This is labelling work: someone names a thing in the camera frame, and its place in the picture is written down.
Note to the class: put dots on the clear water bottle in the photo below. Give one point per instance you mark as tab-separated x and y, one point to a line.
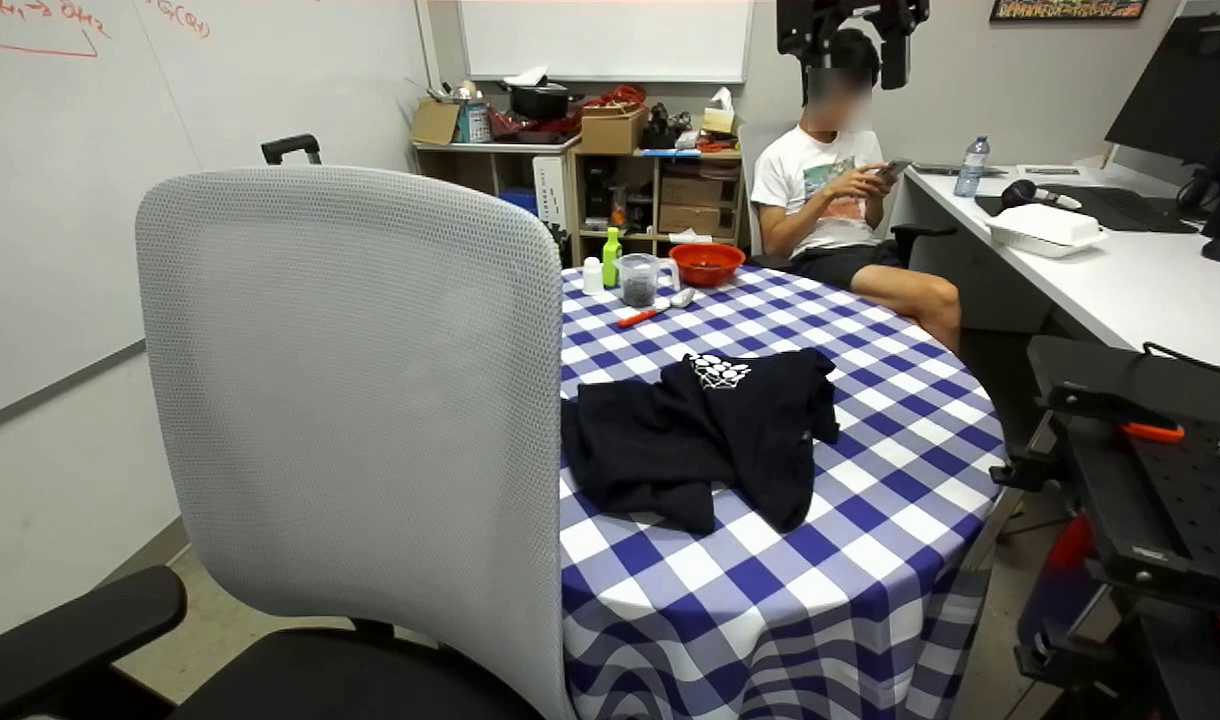
975	170

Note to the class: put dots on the black computer monitor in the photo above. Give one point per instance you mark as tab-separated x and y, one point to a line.
1189	93

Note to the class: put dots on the black pot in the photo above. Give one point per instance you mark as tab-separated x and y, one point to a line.
538	103

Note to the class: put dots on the green bottle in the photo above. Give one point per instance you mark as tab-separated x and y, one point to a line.
612	267

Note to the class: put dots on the wall whiteboard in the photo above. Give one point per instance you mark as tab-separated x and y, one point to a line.
608	41

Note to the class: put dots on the seated person in white shirt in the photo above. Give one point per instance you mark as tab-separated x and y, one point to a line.
809	187

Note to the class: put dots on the red bowl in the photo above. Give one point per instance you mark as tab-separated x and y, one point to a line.
704	267

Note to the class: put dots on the black chair armrest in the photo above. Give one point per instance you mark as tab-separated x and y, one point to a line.
60	643

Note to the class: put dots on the large cardboard box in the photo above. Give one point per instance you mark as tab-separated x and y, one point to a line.
692	205

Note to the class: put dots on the white marker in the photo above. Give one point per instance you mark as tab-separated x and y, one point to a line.
683	302

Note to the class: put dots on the brown cardboard box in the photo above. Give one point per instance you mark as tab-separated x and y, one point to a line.
612	130

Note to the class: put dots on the white food container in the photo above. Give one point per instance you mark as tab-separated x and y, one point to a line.
1046	229

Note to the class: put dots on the black robot cart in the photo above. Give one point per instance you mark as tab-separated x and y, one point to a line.
1170	507

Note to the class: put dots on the open cardboard box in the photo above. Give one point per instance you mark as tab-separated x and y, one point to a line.
433	125

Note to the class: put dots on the black keyboard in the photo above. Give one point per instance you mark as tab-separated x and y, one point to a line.
1113	209

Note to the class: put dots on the small white bottle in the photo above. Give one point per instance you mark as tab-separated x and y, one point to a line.
594	276

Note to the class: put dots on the black chair seat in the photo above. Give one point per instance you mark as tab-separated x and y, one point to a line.
341	682

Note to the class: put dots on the orange clamp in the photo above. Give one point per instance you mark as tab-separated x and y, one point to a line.
1152	434

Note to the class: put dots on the framed picture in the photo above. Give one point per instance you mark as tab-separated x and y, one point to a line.
1070	11

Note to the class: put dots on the tissue box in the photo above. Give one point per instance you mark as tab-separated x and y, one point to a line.
720	118

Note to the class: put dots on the wooden shelf unit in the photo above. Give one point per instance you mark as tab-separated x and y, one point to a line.
570	200

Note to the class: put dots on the white desk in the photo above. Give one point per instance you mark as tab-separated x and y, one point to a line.
1141	284

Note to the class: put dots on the black cloth with white print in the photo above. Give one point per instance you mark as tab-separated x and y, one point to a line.
690	443

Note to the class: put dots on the black headset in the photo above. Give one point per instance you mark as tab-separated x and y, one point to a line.
1023	193

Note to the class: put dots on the grey mesh chair backrest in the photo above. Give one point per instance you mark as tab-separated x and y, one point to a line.
341	401

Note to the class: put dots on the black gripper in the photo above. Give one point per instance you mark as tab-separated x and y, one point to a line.
822	17

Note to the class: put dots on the blue white checkered tablecloth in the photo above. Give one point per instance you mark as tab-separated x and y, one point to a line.
770	601

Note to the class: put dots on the red marker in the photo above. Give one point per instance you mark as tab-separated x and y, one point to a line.
633	317

